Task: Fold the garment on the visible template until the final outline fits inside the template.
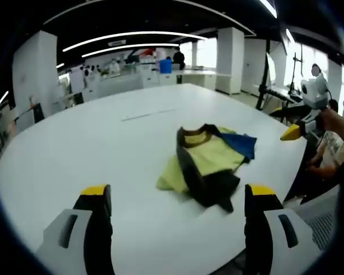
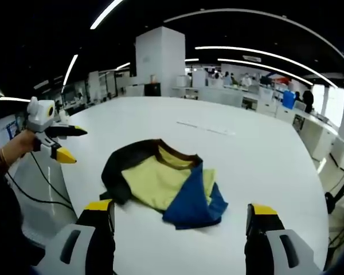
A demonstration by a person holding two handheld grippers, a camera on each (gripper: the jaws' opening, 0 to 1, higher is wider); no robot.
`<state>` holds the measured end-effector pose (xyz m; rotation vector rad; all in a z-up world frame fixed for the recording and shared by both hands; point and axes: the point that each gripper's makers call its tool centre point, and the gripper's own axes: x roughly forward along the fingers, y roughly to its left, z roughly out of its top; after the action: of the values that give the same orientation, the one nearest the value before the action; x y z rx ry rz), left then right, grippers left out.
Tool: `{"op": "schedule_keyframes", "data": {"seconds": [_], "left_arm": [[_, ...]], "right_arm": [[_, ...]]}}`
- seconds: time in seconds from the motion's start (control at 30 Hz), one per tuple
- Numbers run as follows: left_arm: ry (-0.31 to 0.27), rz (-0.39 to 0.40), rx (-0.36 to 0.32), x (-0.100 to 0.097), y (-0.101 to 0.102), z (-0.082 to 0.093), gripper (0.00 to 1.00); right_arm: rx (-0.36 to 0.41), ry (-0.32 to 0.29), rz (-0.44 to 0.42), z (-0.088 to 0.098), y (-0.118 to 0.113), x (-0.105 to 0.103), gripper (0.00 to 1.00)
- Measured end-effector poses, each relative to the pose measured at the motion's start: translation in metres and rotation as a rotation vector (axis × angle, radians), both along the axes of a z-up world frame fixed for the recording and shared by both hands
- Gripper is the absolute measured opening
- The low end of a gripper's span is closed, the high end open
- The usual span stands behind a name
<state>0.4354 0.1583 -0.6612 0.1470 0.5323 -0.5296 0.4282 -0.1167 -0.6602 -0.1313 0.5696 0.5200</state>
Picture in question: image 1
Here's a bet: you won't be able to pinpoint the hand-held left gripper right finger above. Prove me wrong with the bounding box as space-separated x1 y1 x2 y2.
244 183 324 275

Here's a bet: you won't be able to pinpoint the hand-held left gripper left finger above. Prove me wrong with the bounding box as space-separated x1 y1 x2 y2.
35 184 115 275

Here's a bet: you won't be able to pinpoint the yellow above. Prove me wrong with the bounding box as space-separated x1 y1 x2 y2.
155 123 258 214

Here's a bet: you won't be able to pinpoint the person's right hand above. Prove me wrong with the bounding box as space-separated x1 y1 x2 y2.
318 107 344 136

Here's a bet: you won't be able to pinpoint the black desk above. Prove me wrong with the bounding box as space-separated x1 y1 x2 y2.
257 84 303 107

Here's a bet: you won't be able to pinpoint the black stand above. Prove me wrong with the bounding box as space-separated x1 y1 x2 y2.
255 51 276 110

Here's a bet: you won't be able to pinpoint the grey mesh chair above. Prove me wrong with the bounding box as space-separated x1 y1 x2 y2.
292 185 342 252

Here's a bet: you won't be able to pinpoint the white counter cabinets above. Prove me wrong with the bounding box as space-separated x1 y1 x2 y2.
139 66 218 90

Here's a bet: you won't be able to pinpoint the blue bin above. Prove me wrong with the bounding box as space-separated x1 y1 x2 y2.
159 59 173 74

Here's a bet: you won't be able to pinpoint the long ceiling light strip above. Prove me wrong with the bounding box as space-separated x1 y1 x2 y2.
81 43 181 58
62 31 209 53

